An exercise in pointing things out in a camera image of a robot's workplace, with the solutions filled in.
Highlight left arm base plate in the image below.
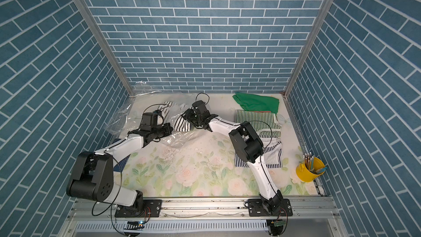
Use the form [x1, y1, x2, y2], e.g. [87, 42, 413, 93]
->
[115, 199, 162, 219]

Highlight yellow cup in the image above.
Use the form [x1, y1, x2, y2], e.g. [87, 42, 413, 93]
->
[296, 156, 327, 182]

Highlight blue white striped garment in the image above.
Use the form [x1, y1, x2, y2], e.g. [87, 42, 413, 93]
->
[234, 138, 284, 169]

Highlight aluminium front rail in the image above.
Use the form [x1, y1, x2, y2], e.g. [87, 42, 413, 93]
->
[59, 196, 347, 237]

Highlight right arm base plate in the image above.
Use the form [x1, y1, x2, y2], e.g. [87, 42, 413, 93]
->
[244, 199, 293, 217]

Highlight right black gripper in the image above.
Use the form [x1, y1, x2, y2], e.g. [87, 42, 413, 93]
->
[181, 109, 203, 128]

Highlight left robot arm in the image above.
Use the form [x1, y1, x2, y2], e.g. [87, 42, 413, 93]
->
[66, 110, 173, 217]

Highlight clear plastic vacuum bag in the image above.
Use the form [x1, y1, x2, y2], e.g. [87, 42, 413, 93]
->
[104, 81, 198, 148]

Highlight pens in yellow cup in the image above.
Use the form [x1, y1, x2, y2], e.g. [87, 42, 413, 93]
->
[303, 153, 327, 174]

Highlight floral table mat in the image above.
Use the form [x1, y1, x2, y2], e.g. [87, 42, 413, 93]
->
[114, 94, 320, 198]

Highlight green white striped garment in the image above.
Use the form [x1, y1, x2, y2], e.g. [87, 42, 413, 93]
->
[235, 110, 282, 138]

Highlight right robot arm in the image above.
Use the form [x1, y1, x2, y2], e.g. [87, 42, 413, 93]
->
[182, 101, 288, 217]

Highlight black white striped garment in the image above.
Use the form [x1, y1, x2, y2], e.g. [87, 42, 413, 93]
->
[158, 101, 191, 132]

